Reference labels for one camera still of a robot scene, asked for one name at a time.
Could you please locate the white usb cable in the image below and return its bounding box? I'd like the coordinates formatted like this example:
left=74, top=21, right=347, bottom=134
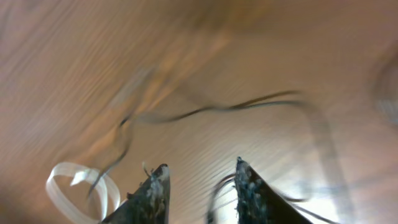
left=45, top=161, right=122, bottom=224

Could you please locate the thin black usb cable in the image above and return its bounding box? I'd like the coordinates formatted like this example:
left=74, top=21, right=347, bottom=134
left=86, top=90, right=302, bottom=200

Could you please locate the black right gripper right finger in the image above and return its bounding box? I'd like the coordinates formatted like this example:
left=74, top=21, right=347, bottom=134
left=234, top=157, right=311, bottom=224

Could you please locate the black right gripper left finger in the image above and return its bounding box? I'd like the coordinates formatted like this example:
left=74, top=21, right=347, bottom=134
left=101, top=164, right=170, bottom=224

